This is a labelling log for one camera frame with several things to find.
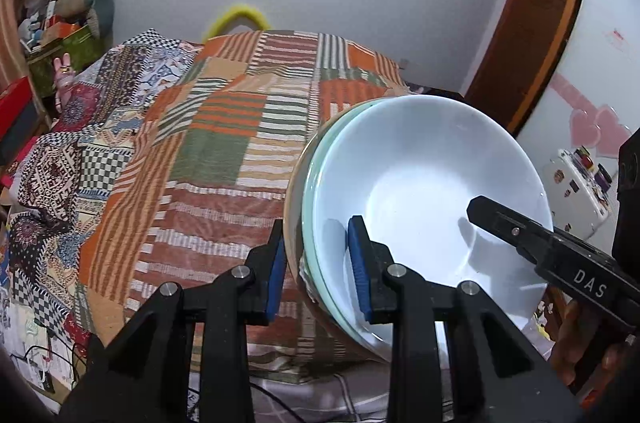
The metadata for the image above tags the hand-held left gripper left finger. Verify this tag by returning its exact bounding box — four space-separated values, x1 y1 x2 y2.
57 219 287 423

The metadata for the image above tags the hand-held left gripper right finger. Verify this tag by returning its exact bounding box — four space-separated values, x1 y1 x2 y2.
347 214 586 423

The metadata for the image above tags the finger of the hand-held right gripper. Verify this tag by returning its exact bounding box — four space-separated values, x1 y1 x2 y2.
466 196 557 275

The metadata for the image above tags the pink bowl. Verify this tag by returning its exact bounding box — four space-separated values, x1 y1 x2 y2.
282 100 396 361

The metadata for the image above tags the light green bowl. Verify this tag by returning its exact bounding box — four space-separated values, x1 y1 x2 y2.
299 98 396 361

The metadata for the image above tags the white bowl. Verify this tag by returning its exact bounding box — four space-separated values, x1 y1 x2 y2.
302 96 553 361

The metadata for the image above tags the person's right hand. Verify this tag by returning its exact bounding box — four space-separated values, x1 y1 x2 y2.
555 300 632 391

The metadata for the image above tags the colourful printed cloth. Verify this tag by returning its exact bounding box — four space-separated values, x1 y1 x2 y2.
531 295 557 341

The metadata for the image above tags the white stickered suitcase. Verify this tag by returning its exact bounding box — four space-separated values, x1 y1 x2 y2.
542 147 617 239

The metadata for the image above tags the striped orange patchwork blanket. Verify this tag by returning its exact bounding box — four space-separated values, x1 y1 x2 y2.
75 30 416 374

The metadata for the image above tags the brown wooden door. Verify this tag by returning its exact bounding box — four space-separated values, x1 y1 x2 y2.
465 0 591 136

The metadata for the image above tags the checkered patterned blanket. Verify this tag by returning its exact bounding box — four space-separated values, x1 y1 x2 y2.
0 29 206 354

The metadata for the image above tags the pink bunny toy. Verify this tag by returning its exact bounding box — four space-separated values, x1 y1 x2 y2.
52 56 77 114

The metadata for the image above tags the red box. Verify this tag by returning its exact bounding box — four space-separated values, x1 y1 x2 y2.
0 76 37 145

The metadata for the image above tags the green box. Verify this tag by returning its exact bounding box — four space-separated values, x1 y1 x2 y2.
27 26 101 96

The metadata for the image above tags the pile of toys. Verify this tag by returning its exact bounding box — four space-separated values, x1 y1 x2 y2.
17 0 71 54

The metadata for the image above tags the brown striped curtain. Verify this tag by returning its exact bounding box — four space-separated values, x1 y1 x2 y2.
0 0 51 94

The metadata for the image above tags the black floor cable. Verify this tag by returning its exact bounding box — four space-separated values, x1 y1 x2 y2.
10 342 92 386

